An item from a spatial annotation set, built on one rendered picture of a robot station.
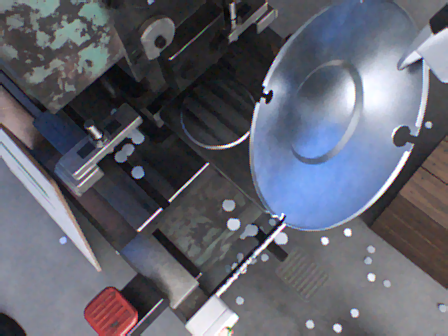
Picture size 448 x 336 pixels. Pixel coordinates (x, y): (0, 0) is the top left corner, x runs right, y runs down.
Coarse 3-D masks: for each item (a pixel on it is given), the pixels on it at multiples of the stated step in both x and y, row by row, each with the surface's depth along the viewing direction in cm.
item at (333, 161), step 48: (336, 0) 58; (384, 0) 52; (288, 48) 66; (336, 48) 57; (384, 48) 50; (288, 96) 63; (336, 96) 54; (384, 96) 49; (288, 144) 61; (336, 144) 53; (384, 144) 48; (288, 192) 59; (336, 192) 52
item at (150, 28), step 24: (144, 0) 51; (168, 0) 54; (192, 0) 57; (216, 0) 61; (144, 24) 53; (168, 24) 55; (192, 24) 59; (216, 24) 59; (168, 48) 57; (192, 48) 59; (216, 48) 62; (168, 72) 60; (192, 72) 60
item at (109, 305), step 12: (108, 288) 68; (96, 300) 68; (108, 300) 68; (120, 300) 68; (84, 312) 68; (96, 312) 67; (108, 312) 67; (120, 312) 67; (132, 312) 67; (96, 324) 67; (108, 324) 67; (120, 324) 66; (132, 324) 67
